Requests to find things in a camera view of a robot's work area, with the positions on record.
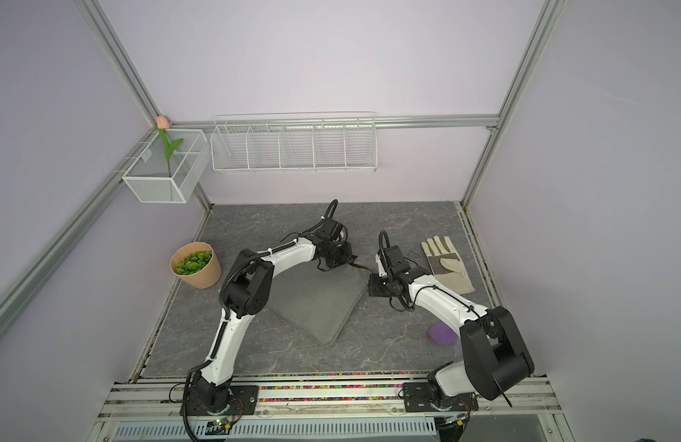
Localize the grey laptop bag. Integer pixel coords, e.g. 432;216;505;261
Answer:
267;263;369;346

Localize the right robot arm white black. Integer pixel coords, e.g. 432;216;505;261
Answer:
369;246;535;411

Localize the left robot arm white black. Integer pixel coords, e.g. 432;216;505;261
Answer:
181;215;352;414

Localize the beige work glove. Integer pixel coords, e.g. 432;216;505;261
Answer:
421;236;475;295

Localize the purple pink brush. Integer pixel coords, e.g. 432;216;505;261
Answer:
427;322;458;346

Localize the potted green plant paper cup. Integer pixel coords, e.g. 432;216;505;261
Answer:
169;242;222;289

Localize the white mesh box basket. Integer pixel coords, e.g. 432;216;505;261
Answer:
123;129;212;204

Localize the pink artificial tulip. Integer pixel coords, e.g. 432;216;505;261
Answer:
156;115;183;178

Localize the white wire wall shelf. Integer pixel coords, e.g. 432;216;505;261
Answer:
211;112;378;173

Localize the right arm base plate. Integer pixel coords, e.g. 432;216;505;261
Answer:
398;381;479;414

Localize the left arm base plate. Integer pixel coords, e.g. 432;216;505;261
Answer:
180;385;260;417

